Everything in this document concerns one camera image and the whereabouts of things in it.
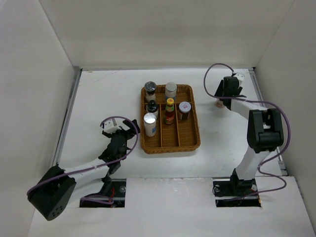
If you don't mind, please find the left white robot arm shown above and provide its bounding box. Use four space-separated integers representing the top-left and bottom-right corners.
27 116 140 221

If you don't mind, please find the yellow-cap red sauce bottle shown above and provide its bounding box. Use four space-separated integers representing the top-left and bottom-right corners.
164 98 175 124

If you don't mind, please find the brown wicker tray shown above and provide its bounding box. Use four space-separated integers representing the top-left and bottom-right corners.
139 84 200 154

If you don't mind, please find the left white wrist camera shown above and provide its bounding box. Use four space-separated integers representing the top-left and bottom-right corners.
101 118 120 134

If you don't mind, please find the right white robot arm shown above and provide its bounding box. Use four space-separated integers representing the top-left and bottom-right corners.
213 76 284 197

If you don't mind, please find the black-cap white spice jar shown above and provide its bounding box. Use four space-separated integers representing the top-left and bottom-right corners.
146 100 159 118

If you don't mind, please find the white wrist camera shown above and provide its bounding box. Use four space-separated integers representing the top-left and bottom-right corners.
233 72 245 85
101 118 120 134

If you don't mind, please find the clear-lid white spice jar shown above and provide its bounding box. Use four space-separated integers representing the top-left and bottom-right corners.
144 81 157 102

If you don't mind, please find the silver-lid salt shaker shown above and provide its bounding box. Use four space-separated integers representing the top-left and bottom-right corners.
143 113 157 137
165 82 177 100

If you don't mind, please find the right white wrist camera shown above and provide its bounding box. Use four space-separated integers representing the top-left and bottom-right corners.
233 72 245 85

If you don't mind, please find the red-label spice jar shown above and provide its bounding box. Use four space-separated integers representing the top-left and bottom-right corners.
178 101 192 120
215 99 225 109

